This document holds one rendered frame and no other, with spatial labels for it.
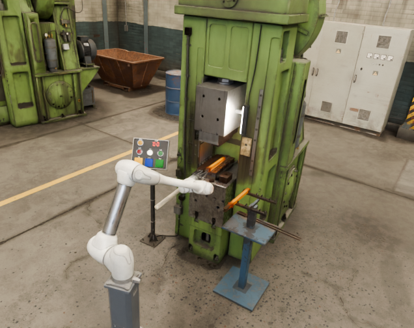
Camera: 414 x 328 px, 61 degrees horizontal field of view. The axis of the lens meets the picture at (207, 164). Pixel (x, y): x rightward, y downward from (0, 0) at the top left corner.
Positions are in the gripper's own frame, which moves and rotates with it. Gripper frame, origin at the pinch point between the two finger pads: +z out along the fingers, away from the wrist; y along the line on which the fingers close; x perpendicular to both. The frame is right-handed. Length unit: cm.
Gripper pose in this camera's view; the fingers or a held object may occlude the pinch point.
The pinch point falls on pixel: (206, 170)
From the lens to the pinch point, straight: 318.5
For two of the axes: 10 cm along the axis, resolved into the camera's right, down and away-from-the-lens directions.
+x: 0.6, -9.0, -4.4
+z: 4.8, -3.6, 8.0
